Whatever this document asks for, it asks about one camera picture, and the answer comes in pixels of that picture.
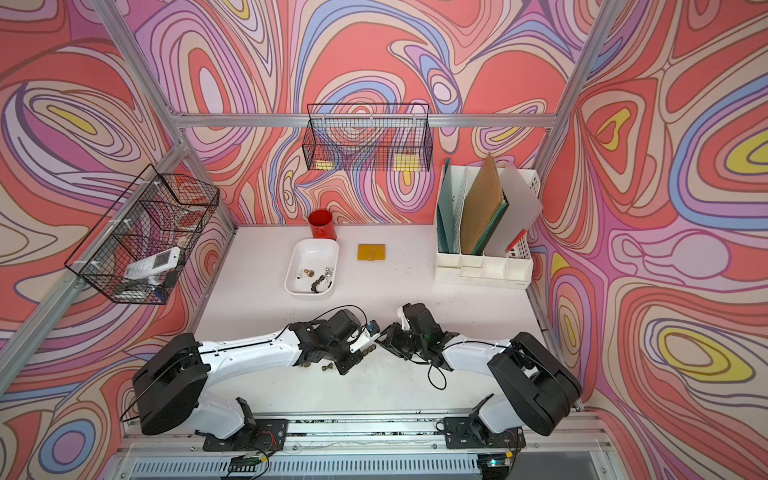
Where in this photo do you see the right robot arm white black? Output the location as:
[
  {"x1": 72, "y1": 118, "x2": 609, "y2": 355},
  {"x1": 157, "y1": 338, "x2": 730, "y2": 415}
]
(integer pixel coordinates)
[{"x1": 377, "y1": 303, "x2": 583, "y2": 439}]

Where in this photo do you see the brown cardboard folder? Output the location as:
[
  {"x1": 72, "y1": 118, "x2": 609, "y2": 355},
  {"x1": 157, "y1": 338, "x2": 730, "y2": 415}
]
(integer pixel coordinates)
[{"x1": 460, "y1": 155, "x2": 508, "y2": 255}]

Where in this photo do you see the yellow sponge in basket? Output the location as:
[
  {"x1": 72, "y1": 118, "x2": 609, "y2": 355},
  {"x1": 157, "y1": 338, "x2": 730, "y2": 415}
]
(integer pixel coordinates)
[{"x1": 392, "y1": 153, "x2": 420, "y2": 172}]

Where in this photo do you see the white file organizer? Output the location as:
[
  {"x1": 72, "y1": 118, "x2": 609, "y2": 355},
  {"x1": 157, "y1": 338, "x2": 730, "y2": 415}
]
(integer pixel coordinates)
[{"x1": 434, "y1": 161, "x2": 534, "y2": 290}]

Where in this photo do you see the red cup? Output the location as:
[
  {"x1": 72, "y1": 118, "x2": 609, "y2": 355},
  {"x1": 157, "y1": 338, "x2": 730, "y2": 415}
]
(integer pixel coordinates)
[{"x1": 307, "y1": 209, "x2": 337, "y2": 241}]

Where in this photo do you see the green folder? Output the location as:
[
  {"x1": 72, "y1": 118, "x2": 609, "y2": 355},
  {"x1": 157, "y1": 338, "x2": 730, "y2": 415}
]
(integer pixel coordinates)
[{"x1": 436, "y1": 159, "x2": 454, "y2": 253}]

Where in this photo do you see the back wire basket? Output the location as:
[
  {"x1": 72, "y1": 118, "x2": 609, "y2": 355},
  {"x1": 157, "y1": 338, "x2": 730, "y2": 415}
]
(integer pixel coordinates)
[{"x1": 302, "y1": 102, "x2": 433, "y2": 173}]

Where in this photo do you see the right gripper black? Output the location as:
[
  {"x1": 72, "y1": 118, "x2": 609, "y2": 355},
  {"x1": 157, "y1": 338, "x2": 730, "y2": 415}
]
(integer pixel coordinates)
[{"x1": 377, "y1": 323, "x2": 427, "y2": 359}]

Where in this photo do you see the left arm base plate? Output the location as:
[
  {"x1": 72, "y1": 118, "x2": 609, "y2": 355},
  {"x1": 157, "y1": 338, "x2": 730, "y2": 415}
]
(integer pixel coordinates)
[{"x1": 203, "y1": 419, "x2": 289, "y2": 453}]

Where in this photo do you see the wire basket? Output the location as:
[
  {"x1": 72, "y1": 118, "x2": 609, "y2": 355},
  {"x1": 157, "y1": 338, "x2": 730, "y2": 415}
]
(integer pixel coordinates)
[
  {"x1": 65, "y1": 166, "x2": 220, "y2": 305},
  {"x1": 302, "y1": 102, "x2": 433, "y2": 173}
]

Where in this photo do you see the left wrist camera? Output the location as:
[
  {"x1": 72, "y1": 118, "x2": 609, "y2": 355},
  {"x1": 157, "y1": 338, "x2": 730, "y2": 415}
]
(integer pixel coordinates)
[{"x1": 350, "y1": 320, "x2": 381, "y2": 353}]

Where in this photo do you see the white remote control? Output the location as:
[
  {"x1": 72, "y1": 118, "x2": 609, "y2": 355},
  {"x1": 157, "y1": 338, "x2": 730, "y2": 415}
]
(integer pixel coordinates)
[{"x1": 124, "y1": 246, "x2": 181, "y2": 285}]

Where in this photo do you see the left wire basket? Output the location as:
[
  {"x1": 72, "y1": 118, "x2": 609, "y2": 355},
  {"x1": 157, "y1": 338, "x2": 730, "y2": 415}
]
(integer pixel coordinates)
[{"x1": 65, "y1": 166, "x2": 220, "y2": 305}]

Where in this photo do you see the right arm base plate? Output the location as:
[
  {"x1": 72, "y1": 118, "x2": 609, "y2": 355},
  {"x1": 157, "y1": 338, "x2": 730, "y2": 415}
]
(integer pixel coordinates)
[{"x1": 436, "y1": 416, "x2": 526, "y2": 451}]

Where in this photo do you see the grey folder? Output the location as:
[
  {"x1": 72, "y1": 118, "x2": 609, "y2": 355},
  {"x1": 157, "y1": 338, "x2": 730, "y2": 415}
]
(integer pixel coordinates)
[{"x1": 483, "y1": 164, "x2": 543, "y2": 259}]

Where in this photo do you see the white storage tray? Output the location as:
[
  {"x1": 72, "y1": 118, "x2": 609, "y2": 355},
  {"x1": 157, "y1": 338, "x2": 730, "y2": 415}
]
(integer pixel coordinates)
[{"x1": 284, "y1": 238, "x2": 339, "y2": 300}]

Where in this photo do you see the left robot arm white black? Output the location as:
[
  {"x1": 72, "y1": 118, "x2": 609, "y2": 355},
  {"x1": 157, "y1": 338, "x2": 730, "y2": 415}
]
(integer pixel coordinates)
[{"x1": 126, "y1": 308, "x2": 381, "y2": 440}]

